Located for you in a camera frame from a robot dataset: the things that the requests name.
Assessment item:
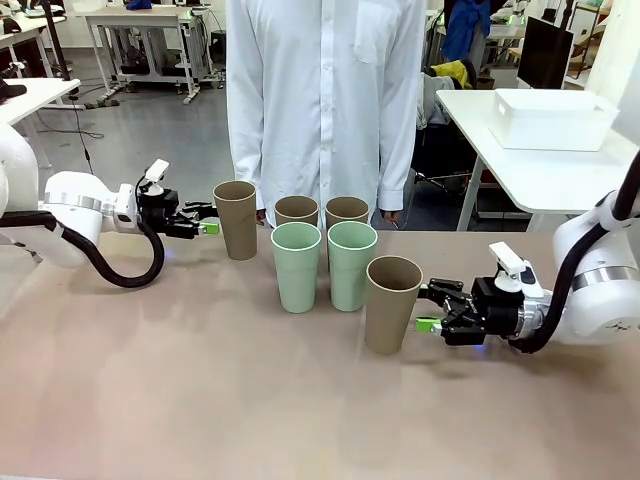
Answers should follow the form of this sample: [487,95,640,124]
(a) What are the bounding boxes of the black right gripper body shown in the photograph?
[443,276,526,348]

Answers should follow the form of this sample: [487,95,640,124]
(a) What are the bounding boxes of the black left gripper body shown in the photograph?
[135,187,198,240]

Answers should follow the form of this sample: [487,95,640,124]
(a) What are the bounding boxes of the brown cup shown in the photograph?
[213,180,259,262]
[324,195,371,231]
[274,195,320,229]
[364,255,425,357]

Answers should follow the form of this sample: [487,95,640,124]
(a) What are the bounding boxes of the green cup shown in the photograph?
[326,220,379,313]
[270,222,323,315]

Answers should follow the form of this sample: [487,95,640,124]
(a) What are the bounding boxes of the white plastic basket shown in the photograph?
[487,88,621,153]

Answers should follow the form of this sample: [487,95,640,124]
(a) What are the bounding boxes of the person left forearm white sleeve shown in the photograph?
[377,74,427,214]

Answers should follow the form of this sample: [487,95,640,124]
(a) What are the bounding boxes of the person right forearm white sleeve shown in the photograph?
[226,74,266,211]

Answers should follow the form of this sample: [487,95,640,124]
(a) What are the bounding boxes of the black chair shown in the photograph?
[412,122,480,204]

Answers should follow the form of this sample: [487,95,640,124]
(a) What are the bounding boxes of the white side table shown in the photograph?
[435,88,640,247]

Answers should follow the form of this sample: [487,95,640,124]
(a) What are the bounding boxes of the person torso white shirt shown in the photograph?
[225,0,427,236]

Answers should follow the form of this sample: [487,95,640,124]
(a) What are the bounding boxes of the white desk with black object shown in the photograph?
[0,77,83,170]

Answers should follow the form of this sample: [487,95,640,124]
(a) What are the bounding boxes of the grey cloth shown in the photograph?
[418,73,456,130]

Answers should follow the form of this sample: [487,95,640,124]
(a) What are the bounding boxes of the black object on desk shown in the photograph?
[0,81,28,104]

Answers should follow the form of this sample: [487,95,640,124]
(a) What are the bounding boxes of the black stand pole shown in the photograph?
[38,0,87,110]

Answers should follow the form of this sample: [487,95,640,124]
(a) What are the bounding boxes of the yellow jacket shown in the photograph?
[429,59,477,92]

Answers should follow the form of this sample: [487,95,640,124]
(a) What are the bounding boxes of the black monitor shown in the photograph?
[516,15,576,92]

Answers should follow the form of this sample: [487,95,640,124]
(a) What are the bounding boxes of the person in blue jacket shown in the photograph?
[441,0,495,64]

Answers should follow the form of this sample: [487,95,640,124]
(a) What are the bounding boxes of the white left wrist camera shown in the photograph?
[138,158,171,197]

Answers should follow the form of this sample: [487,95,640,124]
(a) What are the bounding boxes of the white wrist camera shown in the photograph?
[488,241,544,302]
[138,158,171,197]

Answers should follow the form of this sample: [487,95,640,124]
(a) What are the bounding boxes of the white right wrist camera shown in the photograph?
[488,241,544,302]

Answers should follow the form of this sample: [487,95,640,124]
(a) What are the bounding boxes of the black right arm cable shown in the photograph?
[508,148,640,356]

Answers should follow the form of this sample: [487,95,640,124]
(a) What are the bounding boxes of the black floor cable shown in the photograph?
[52,105,107,174]

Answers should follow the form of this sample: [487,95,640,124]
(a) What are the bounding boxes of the white metal-frame workbench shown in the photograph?
[83,4,214,106]

